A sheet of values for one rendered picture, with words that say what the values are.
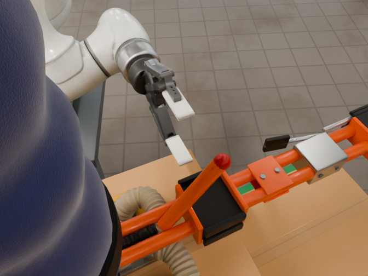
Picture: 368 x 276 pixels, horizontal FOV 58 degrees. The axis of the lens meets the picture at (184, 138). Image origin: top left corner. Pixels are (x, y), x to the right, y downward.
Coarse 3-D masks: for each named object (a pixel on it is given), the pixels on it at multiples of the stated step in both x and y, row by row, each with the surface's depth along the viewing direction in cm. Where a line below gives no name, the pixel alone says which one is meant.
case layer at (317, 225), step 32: (288, 192) 113; (320, 192) 113; (352, 192) 113; (256, 224) 106; (288, 224) 106; (320, 224) 106; (352, 224) 106; (256, 256) 100; (288, 256) 100; (320, 256) 100; (352, 256) 100
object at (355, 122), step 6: (360, 114) 61; (366, 114) 61; (354, 120) 60; (360, 120) 60; (366, 120) 60; (354, 126) 61; (360, 126) 60; (366, 126) 59; (360, 132) 60; (366, 132) 59; (348, 138) 63; (354, 138) 62; (360, 138) 60; (366, 138) 59; (354, 144) 62; (366, 156) 61
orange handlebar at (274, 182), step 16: (352, 128) 61; (272, 160) 56; (288, 160) 57; (240, 176) 55; (256, 176) 54; (272, 176) 54; (288, 176) 54; (304, 176) 55; (256, 192) 53; (272, 192) 52; (160, 208) 51; (128, 224) 50; (144, 224) 50; (144, 240) 48; (160, 240) 48; (176, 240) 49; (128, 256) 47; (144, 256) 48
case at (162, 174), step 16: (160, 160) 73; (112, 176) 71; (128, 176) 71; (144, 176) 71; (160, 176) 71; (176, 176) 71; (112, 192) 68; (160, 192) 68; (176, 224) 64; (192, 240) 62; (224, 240) 62; (240, 240) 62; (192, 256) 60; (208, 256) 60; (224, 256) 60; (240, 256) 60; (144, 272) 59; (160, 272) 59; (208, 272) 59; (224, 272) 59; (240, 272) 59; (256, 272) 59
